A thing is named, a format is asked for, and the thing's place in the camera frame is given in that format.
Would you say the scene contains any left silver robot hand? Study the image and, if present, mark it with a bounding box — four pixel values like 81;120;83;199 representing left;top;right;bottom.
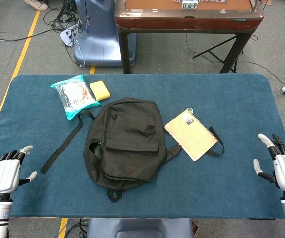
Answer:
0;145;38;195

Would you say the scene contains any black fabric backpack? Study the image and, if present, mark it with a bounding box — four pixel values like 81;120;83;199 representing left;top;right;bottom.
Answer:
40;97;225;203

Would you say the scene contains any blue table carpet mat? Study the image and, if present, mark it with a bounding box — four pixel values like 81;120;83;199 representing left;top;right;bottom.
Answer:
0;73;285;220

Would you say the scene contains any beige spiral notebook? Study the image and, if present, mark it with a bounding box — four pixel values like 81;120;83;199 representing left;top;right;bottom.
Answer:
164;107;219;162

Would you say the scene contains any teal plastic snack packet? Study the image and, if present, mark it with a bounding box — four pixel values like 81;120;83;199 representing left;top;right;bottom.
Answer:
50;74;102;121

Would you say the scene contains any yellow sponge block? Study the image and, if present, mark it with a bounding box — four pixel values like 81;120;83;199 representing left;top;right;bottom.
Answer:
89;80;111;102

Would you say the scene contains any grey-blue robot torso base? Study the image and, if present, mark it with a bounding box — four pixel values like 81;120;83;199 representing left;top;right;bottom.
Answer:
86;218;195;238

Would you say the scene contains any white power strip with plugs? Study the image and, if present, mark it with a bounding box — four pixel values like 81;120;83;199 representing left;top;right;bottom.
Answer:
59;23;82;47

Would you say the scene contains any white shoe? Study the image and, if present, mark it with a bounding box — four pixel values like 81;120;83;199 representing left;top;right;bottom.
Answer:
23;0;48;11

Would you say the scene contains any brown mahjong table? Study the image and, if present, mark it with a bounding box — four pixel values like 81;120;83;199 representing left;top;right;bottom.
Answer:
114;0;265;74

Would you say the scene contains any row of mahjong tiles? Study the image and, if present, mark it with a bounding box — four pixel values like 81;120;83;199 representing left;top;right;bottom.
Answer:
173;0;229;10

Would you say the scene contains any long black floor cable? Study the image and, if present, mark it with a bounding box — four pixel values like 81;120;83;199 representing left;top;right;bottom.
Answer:
0;26;61;42

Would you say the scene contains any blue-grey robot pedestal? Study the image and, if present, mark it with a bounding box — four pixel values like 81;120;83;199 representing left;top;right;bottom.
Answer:
73;0;137;67

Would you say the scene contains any black cable bundle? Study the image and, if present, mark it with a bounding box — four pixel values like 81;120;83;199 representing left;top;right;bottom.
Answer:
50;0;83;33

